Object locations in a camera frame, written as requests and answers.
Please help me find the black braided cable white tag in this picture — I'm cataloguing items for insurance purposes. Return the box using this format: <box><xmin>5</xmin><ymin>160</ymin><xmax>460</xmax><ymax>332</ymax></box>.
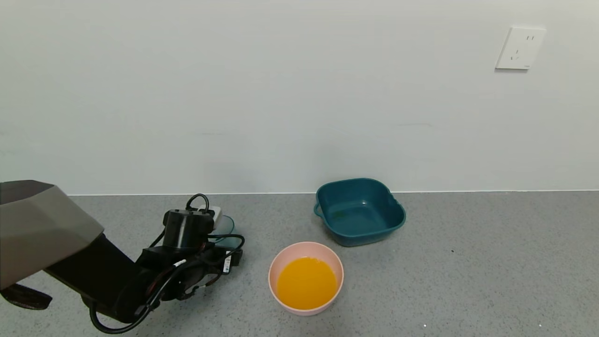
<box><xmin>89</xmin><ymin>260</ymin><xmax>220</xmax><ymax>334</ymax></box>

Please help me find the orange liquid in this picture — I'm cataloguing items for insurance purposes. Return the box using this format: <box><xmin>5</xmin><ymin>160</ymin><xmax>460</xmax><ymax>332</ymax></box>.
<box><xmin>277</xmin><ymin>256</ymin><xmax>337</xmax><ymax>310</ymax></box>

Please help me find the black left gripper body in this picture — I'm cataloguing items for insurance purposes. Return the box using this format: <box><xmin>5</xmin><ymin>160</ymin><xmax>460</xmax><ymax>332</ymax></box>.
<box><xmin>207</xmin><ymin>246</ymin><xmax>233</xmax><ymax>275</ymax></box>

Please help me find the white wall socket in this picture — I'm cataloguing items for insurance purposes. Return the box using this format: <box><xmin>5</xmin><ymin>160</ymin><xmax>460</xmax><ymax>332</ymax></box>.
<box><xmin>495</xmin><ymin>26</ymin><xmax>547</xmax><ymax>71</ymax></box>

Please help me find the teal square plastic basin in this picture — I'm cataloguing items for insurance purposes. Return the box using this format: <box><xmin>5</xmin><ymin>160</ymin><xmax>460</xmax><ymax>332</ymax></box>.
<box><xmin>314</xmin><ymin>178</ymin><xmax>406</xmax><ymax>248</ymax></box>

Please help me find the translucent blue-green ribbed plastic cup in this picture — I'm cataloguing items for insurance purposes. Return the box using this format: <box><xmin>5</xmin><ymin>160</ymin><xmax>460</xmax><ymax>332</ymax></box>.
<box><xmin>213</xmin><ymin>214</ymin><xmax>245</xmax><ymax>251</ymax></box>

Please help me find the light grey wrist camera box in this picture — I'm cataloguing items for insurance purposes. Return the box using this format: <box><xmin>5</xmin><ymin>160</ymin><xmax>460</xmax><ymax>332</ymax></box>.
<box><xmin>199</xmin><ymin>205</ymin><xmax>222</xmax><ymax>224</ymax></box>

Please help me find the black camera cable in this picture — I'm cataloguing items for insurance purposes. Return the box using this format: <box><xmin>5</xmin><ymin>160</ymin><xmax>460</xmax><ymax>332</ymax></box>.
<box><xmin>186</xmin><ymin>193</ymin><xmax>245</xmax><ymax>263</ymax></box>

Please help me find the pink round bowl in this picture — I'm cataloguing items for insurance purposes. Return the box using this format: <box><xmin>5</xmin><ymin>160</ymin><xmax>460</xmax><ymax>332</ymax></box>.
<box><xmin>268</xmin><ymin>242</ymin><xmax>344</xmax><ymax>316</ymax></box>

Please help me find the black strap loop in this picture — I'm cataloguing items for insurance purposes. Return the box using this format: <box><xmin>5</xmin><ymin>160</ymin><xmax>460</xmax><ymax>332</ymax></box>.
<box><xmin>0</xmin><ymin>283</ymin><xmax>53</xmax><ymax>310</ymax></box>

